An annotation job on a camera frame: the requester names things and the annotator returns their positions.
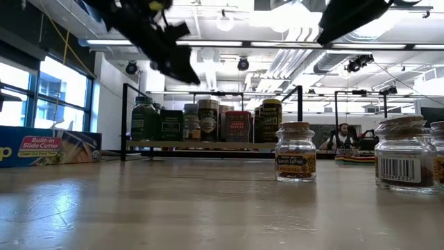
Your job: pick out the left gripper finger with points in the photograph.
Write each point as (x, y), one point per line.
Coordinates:
(185, 73)

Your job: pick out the white-lid bagel seasoning jar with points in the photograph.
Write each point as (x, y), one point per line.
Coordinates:
(190, 116)

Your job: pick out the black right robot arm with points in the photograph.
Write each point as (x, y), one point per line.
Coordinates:
(350, 17)

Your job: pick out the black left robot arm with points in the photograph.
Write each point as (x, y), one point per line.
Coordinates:
(118, 14)

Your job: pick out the blue-framed window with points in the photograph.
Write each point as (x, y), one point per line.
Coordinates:
(62, 90)

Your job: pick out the blue plastic wrap box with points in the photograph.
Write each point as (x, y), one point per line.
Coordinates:
(41, 147)

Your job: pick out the person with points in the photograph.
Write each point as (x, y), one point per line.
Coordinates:
(341, 137)

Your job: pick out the small round silver tin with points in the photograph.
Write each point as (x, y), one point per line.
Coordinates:
(347, 152)

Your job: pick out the red square paper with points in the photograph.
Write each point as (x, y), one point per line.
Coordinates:
(354, 159)

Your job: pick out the black background chair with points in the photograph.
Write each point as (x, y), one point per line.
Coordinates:
(369, 140)

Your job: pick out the dark background monitor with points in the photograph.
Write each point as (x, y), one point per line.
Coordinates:
(433, 116)

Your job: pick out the round black wall camera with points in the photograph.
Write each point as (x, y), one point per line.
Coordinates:
(131, 67)
(243, 64)

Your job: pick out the wooden shelf with black frame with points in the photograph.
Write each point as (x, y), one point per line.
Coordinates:
(123, 121)

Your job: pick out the silver ceiling air duct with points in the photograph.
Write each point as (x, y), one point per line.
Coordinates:
(333, 59)

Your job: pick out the black background rig frame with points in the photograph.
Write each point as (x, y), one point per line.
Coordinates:
(335, 111)

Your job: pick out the black ceiling-mounted camera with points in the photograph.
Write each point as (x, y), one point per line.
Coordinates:
(359, 63)

